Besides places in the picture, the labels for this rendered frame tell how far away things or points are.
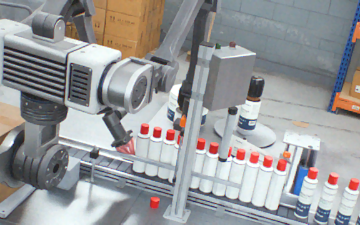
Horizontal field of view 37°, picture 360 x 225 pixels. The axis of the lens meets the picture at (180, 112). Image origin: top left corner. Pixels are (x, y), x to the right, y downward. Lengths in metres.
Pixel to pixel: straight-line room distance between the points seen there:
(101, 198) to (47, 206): 0.21
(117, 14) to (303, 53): 2.28
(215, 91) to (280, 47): 4.76
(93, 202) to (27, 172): 0.49
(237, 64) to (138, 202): 0.67
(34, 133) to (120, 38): 3.99
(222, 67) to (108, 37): 3.87
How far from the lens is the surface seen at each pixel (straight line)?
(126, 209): 2.04
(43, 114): 1.55
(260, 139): 2.62
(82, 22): 2.11
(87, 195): 2.10
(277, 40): 6.50
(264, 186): 2.06
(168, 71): 1.58
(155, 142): 2.08
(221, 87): 1.79
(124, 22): 5.46
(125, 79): 1.39
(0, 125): 1.93
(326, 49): 6.43
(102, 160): 2.23
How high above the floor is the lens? 1.99
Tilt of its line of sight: 24 degrees down
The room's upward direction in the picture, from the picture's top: 10 degrees clockwise
